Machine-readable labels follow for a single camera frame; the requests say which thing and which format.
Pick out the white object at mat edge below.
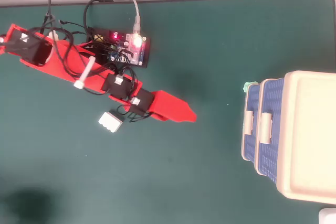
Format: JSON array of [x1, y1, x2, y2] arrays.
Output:
[[318, 207, 336, 224]]

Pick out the blue wicker drawer, large handle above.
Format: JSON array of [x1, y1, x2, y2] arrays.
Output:
[[255, 78, 286, 185]]

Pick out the beige plastic drawer cabinet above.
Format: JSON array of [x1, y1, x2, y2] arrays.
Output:
[[256, 70, 336, 205]]

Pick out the dark green table mat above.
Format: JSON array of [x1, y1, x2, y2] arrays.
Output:
[[0, 0, 336, 224]]

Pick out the black controller board with LEDs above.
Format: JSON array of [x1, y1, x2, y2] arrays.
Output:
[[86, 26, 152, 69]]

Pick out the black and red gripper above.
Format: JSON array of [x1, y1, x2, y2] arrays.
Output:
[[130, 87, 197, 123]]

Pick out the white zip tie on forearm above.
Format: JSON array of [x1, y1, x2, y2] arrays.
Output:
[[73, 56, 96, 90]]

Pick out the pale green tape scrap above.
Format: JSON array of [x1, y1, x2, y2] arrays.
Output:
[[243, 81, 257, 93]]

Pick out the blue wicker drawer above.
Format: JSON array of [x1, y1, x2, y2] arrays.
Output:
[[255, 78, 286, 185], [240, 82, 261, 162]]

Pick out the black power cable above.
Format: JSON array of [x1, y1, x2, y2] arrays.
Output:
[[83, 0, 115, 36]]

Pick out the white zip tie on upper arm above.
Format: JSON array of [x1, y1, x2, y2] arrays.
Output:
[[48, 29, 60, 51]]

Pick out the white cube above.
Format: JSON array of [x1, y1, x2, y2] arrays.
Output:
[[98, 110, 124, 133]]

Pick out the white USB cable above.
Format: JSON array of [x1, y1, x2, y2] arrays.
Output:
[[132, 0, 143, 35]]

